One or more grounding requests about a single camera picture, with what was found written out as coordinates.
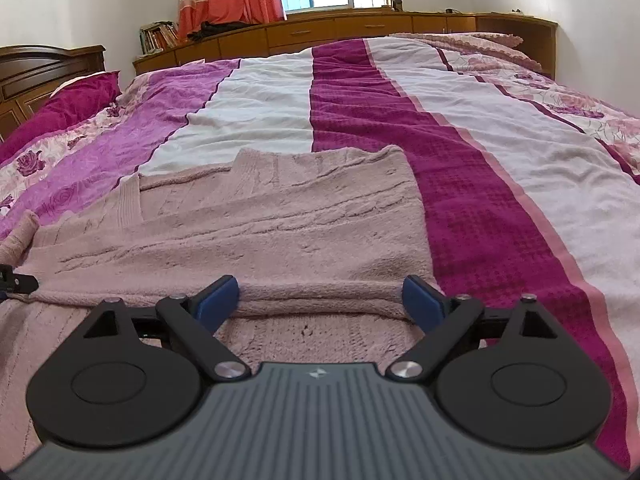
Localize pink knitted sweater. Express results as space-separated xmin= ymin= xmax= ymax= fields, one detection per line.
xmin=1 ymin=146 xmax=433 ymax=467

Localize pink folded blanket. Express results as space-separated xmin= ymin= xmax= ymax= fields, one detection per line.
xmin=392 ymin=32 xmax=542 ymax=73

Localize stack of books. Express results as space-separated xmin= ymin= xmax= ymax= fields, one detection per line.
xmin=139 ymin=21 xmax=180 ymax=56

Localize magenta pillow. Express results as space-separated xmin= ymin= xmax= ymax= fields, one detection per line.
xmin=1 ymin=70 xmax=120 ymax=162

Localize dark wooden headboard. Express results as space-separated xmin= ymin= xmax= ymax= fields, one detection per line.
xmin=0 ymin=44 xmax=105 ymax=141

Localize dark clothes on cabinet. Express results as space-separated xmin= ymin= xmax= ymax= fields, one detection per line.
xmin=186 ymin=21 xmax=248 ymax=42

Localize purple pink striped bedspread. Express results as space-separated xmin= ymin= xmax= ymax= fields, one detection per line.
xmin=1 ymin=36 xmax=639 ymax=469

